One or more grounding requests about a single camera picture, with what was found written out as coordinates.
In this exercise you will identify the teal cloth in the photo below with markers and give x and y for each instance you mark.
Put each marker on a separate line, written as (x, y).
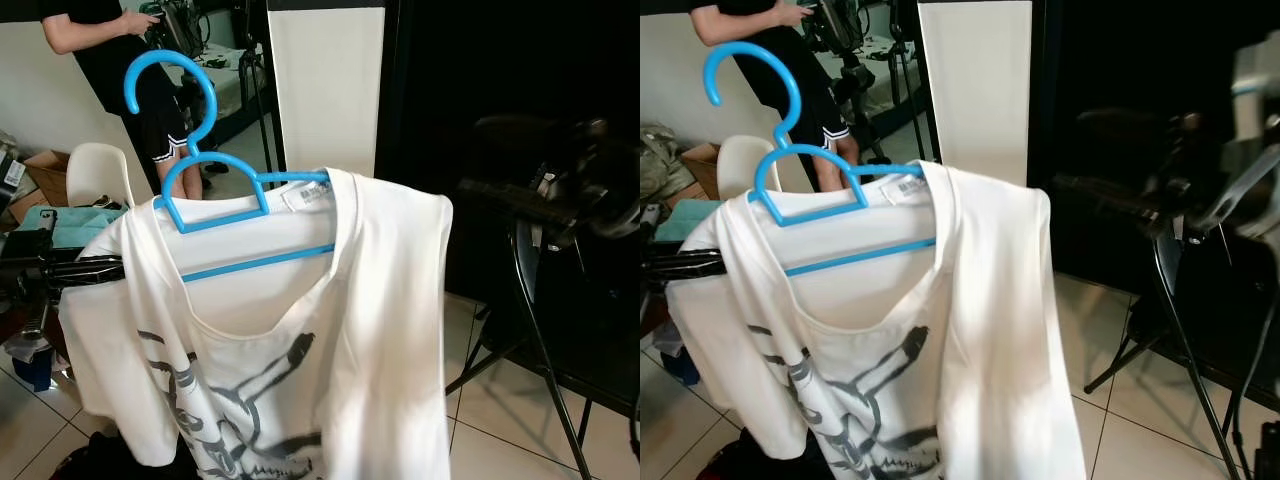
(690, 222)
(75, 228)

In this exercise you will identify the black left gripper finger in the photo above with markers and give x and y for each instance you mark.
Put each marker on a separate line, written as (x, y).
(695, 268)
(90, 270)

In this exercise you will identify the white bed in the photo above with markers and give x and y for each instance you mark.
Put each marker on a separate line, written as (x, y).
(895, 80)
(235, 95)

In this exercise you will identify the brown cardboard box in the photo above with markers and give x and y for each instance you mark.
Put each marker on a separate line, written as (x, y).
(700, 170)
(50, 180)

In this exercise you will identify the white plastic chair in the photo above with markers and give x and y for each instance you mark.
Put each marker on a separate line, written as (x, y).
(95, 175)
(740, 170)

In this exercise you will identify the white wall panel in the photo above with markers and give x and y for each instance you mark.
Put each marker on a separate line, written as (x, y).
(325, 100)
(975, 90)

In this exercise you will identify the grey green bag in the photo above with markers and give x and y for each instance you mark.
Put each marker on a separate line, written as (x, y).
(665, 160)

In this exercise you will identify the person in black clothes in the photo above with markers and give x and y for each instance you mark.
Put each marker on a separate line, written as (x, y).
(790, 80)
(115, 75)

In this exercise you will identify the blue box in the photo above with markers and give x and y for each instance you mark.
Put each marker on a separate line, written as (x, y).
(35, 370)
(685, 368)

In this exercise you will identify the black tripod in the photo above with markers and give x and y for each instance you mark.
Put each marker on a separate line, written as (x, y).
(247, 30)
(905, 20)

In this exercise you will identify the black camera rig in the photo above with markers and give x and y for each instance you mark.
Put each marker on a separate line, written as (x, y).
(835, 25)
(180, 25)

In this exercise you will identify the blue plastic hanger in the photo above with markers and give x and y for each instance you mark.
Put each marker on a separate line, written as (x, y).
(750, 49)
(168, 57)

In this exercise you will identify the white printed t-shirt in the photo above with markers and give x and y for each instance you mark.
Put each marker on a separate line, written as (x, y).
(1000, 330)
(380, 330)

